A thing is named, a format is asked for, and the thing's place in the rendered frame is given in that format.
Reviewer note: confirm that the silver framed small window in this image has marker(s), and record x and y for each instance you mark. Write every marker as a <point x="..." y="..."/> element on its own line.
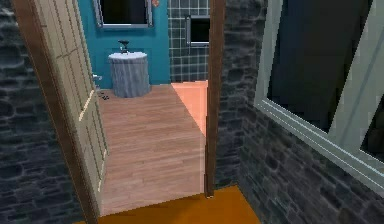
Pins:
<point x="198" y="30"/>

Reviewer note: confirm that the small dark floor object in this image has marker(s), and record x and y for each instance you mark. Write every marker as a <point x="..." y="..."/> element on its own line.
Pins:
<point x="104" y="96"/>

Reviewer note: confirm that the black sink faucet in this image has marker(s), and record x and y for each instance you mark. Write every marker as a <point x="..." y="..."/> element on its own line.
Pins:
<point x="124" y="46"/>

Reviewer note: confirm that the cream panelled room door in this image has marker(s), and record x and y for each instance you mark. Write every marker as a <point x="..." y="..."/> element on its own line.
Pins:
<point x="71" y="76"/>

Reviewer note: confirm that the white framed large window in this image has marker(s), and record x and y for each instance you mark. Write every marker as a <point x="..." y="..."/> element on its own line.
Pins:
<point x="320" y="76"/>

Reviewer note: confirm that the brown wooden door frame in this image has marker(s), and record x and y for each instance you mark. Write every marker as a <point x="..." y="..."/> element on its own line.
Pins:
<point x="213" y="96"/>

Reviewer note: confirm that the grey pedestal sink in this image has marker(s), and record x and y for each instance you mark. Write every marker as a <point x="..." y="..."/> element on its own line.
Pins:
<point x="129" y="75"/>

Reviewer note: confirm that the silver framed wall mirror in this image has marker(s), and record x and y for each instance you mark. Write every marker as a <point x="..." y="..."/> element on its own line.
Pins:
<point x="123" y="12"/>

